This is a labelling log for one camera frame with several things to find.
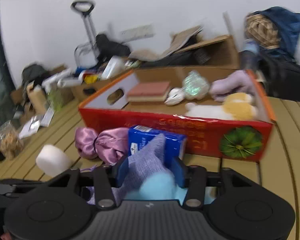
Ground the light blue purple plush toy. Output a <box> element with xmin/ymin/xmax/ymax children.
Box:
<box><xmin>85</xmin><ymin>133</ymin><xmax>217</xmax><ymax>205</ymax></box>

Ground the white tape roll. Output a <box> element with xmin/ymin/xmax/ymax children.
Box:
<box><xmin>36</xmin><ymin>144</ymin><xmax>71</xmax><ymax>177</ymax></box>

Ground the blue tissue pack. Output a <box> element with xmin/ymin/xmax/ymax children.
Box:
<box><xmin>128</xmin><ymin>125</ymin><xmax>187</xmax><ymax>165</ymax></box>

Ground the red cardboard box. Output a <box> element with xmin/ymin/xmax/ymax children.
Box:
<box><xmin>78</xmin><ymin>67</ymin><xmax>275</xmax><ymax>162</ymax></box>

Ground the small white plush toy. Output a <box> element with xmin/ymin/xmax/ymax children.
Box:
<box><xmin>164</xmin><ymin>88</ymin><xmax>185</xmax><ymax>106</ymax></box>

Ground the pink sponge block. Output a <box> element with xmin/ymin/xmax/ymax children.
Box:
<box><xmin>126</xmin><ymin>81</ymin><xmax>171</xmax><ymax>102</ymax></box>

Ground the iridescent wrapped plush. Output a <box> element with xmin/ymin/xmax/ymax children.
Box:
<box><xmin>182</xmin><ymin>70</ymin><xmax>210</xmax><ymax>100</ymax></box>

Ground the small cardboard tray box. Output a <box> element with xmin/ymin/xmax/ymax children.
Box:
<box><xmin>70</xmin><ymin>70</ymin><xmax>128</xmax><ymax>102</ymax></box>

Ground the yellow white plush toy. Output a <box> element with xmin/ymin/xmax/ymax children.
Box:
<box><xmin>185</xmin><ymin>93</ymin><xmax>258</xmax><ymax>121</ymax></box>

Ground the green spray bottle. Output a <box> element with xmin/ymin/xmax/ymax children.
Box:
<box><xmin>46</xmin><ymin>84</ymin><xmax>63</xmax><ymax>112</ymax></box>

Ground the white paper leaflet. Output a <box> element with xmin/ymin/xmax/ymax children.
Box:
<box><xmin>18</xmin><ymin>115</ymin><xmax>43</xmax><ymax>139</ymax></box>

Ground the white plastic bottle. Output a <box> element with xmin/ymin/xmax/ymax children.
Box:
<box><xmin>100</xmin><ymin>56</ymin><xmax>126</xmax><ymax>80</ymax></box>

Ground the lavender fuzzy cloth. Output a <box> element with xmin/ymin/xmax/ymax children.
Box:
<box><xmin>209</xmin><ymin>70</ymin><xmax>254</xmax><ymax>102</ymax></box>

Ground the plastic jar with snacks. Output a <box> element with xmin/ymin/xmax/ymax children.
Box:
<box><xmin>0</xmin><ymin>120</ymin><xmax>24</xmax><ymax>160</ymax></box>

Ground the black luggage trolley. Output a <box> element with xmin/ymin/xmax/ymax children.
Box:
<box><xmin>71</xmin><ymin>0</ymin><xmax>100</xmax><ymax>68</ymax></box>

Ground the black bag on trolley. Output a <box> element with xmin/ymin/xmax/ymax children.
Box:
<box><xmin>96</xmin><ymin>34</ymin><xmax>131</xmax><ymax>61</ymax></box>

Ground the brown open cardboard box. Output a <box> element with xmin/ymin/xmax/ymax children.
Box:
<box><xmin>163</xmin><ymin>35</ymin><xmax>239</xmax><ymax>69</ymax></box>

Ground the dark backpack left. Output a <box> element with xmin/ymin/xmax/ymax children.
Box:
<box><xmin>21</xmin><ymin>63</ymin><xmax>51</xmax><ymax>88</ymax></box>

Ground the blue cap water bottle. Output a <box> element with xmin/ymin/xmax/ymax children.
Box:
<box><xmin>239</xmin><ymin>38</ymin><xmax>259</xmax><ymax>72</ymax></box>

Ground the beige mat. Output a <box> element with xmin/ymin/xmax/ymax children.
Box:
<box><xmin>128</xmin><ymin>25</ymin><xmax>202</xmax><ymax>62</ymax></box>

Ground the black backpack right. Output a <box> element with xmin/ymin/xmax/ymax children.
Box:
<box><xmin>257</xmin><ymin>55</ymin><xmax>300</xmax><ymax>103</ymax></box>

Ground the wicker ball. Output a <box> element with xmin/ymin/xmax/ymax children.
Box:
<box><xmin>245</xmin><ymin>14</ymin><xmax>281</xmax><ymax>49</ymax></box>

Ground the blue cloth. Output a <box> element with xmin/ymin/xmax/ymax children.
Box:
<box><xmin>251</xmin><ymin>7</ymin><xmax>300</xmax><ymax>59</ymax></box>

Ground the wall socket panel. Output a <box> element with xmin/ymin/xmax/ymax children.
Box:
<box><xmin>120</xmin><ymin>24</ymin><xmax>155</xmax><ymax>42</ymax></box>

